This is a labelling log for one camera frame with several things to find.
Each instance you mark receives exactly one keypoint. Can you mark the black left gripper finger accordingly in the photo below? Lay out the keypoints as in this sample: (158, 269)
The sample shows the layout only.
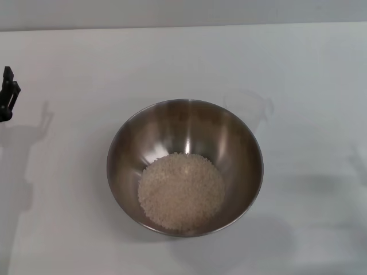
(8, 97)

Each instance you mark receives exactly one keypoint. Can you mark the stainless steel mixing bowl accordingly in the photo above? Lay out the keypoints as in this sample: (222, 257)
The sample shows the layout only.
(185, 143)

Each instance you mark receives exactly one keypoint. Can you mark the clear plastic measuring cup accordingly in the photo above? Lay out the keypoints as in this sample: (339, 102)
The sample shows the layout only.
(252, 106)

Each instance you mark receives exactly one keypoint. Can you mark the white raw rice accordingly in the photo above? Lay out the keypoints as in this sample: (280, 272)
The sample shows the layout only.
(182, 192)

